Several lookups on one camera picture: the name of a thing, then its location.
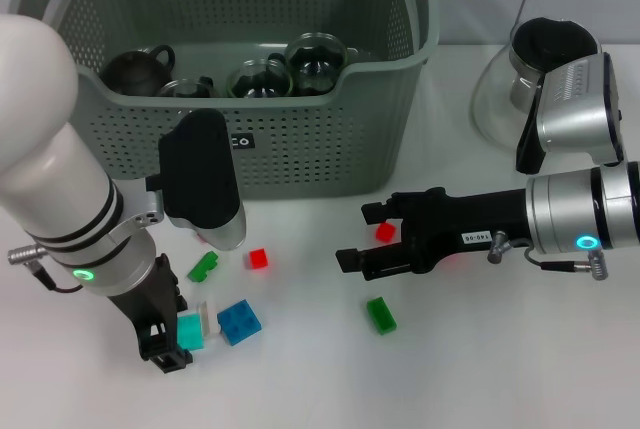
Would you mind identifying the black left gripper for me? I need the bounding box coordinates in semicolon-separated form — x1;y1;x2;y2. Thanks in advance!
106;253;195;375

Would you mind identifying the dark brown clay teapot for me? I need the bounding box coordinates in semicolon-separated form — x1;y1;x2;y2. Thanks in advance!
101;43;177;99

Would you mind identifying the green rectangular brick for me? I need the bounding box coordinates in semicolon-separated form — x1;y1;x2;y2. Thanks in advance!
366;296;400;336

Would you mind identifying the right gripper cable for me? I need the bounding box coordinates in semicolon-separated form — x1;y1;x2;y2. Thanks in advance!
487;228;610;281

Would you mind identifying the small white brick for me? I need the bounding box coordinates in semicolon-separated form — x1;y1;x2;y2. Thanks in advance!
198;301;222;339

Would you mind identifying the blue square brick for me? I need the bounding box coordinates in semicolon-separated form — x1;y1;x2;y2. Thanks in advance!
217;300;263;347

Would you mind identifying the translucent green stepped brick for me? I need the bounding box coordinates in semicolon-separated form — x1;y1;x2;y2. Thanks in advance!
187;250;221;283

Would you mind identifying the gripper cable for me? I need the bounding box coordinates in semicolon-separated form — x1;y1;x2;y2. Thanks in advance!
7;243;86;294
487;228;610;281

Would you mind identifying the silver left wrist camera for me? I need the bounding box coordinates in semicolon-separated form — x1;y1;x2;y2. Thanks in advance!
145;108;249;251

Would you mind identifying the grey perforated storage basket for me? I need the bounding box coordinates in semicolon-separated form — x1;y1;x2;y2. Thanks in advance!
2;0;441;200

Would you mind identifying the cyan brick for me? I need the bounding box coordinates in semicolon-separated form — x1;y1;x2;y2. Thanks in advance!
176;312;207;351

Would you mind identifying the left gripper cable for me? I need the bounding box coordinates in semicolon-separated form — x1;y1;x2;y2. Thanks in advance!
7;243;86;294

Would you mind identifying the glass pitcher black handle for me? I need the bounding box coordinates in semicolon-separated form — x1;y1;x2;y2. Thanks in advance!
471;16;604;175

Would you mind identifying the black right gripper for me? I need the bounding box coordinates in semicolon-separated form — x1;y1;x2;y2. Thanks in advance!
335;186;532;282

